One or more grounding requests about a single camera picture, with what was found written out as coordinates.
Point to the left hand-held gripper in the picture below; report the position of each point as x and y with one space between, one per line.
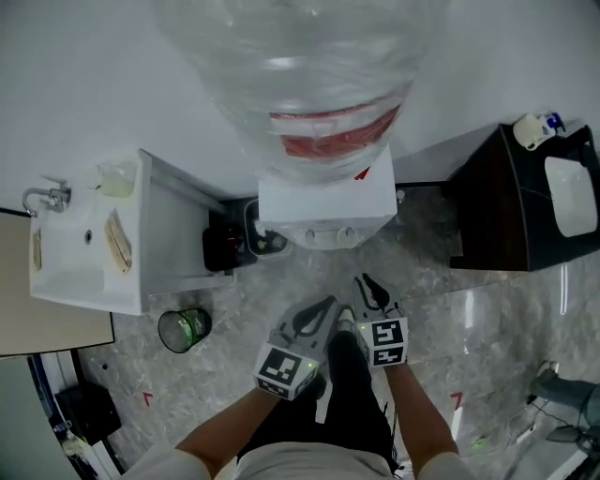
286 370

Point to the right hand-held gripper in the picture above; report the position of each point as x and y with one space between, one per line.
385 342

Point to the white water dispenser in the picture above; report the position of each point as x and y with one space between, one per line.
328 201

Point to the white cup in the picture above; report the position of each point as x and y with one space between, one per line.
527 130

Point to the person's right forearm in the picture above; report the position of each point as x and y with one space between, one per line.
422 412

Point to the person's left forearm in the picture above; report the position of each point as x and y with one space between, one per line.
229 431

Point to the clear large water bottle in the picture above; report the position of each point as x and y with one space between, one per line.
309 84

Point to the person's white shoe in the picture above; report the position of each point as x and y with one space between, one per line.
344 321

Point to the person's black trousers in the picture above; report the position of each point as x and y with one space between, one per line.
349 403

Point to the person's white shirt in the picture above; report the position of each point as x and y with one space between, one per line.
309 464

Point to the dark wooden cabinet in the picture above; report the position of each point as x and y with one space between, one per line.
501 211

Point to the beige scrubbing brush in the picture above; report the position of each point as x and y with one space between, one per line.
118 241

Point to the white countertop basin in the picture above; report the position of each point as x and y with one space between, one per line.
569 197

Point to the white wash sink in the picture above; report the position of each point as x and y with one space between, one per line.
79 262

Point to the clear soap bottle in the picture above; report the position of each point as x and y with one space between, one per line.
116 180

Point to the black chair base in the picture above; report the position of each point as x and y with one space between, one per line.
574 436

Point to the black box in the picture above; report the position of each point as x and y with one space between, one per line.
89 412

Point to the blue and white bottle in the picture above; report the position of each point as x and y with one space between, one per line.
553 123

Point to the metal sink faucet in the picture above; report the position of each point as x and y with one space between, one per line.
44 194

